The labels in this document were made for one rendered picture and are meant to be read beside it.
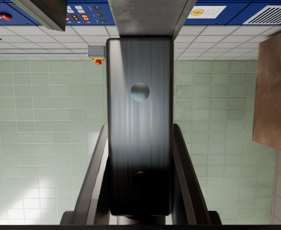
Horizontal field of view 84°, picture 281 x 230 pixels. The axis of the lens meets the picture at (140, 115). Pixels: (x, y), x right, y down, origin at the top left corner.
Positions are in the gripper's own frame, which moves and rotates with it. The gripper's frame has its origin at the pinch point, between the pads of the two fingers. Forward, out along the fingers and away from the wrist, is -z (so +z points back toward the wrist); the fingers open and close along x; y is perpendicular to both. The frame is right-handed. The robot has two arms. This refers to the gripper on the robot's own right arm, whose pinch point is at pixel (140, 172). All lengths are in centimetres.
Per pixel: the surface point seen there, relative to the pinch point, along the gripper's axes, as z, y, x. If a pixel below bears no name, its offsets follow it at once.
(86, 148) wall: -81, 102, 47
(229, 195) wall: -57, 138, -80
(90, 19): -62, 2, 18
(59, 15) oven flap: -38.3, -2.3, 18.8
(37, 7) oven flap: -30.6, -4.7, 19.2
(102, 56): -90, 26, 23
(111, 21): -62, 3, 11
